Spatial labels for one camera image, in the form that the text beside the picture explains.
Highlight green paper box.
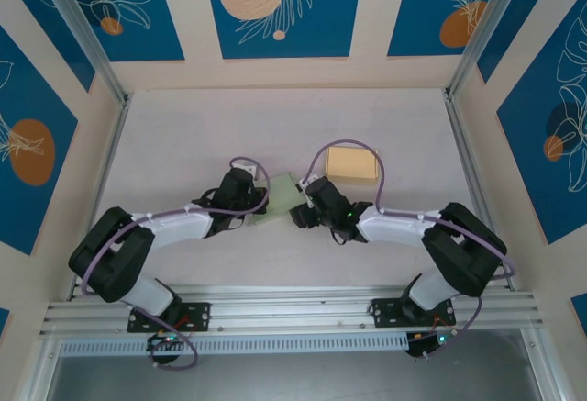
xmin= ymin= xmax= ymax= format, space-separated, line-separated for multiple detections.
xmin=249 ymin=171 xmax=309 ymax=228

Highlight tan wooden block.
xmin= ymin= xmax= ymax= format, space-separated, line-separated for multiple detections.
xmin=324 ymin=145 xmax=381 ymax=186

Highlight aluminium mounting rails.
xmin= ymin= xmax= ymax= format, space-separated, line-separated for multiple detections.
xmin=39 ymin=284 xmax=547 ymax=339

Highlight grey metal sheet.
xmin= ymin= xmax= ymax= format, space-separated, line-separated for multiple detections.
xmin=45 ymin=329 xmax=542 ymax=401

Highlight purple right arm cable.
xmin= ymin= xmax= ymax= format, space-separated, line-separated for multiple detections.
xmin=305 ymin=139 xmax=517 ymax=361

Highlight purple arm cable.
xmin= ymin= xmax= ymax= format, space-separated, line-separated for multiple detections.
xmin=81 ymin=156 xmax=271 ymax=370
xmin=305 ymin=139 xmax=517 ymax=361

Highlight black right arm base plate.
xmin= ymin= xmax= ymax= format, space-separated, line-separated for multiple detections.
xmin=368 ymin=296 xmax=458 ymax=329

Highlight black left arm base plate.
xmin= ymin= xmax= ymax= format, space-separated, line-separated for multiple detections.
xmin=127 ymin=301 xmax=213 ymax=334

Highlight aluminium table side rail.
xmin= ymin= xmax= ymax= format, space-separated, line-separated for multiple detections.
xmin=440 ymin=88 xmax=515 ymax=293
xmin=66 ymin=95 xmax=134 ymax=302

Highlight grey slotted cable duct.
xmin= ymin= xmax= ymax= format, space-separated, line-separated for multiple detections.
xmin=58 ymin=331 xmax=410 ymax=358

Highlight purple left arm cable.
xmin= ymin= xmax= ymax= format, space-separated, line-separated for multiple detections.
xmin=81 ymin=156 xmax=271 ymax=370

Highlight aluminium corner post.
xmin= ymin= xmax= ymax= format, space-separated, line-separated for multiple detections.
xmin=445 ymin=0 xmax=538 ymax=101
xmin=32 ymin=0 xmax=131 ymax=107

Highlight aluminium frame bar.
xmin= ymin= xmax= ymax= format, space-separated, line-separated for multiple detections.
xmin=13 ymin=336 xmax=63 ymax=401
xmin=520 ymin=327 xmax=568 ymax=401

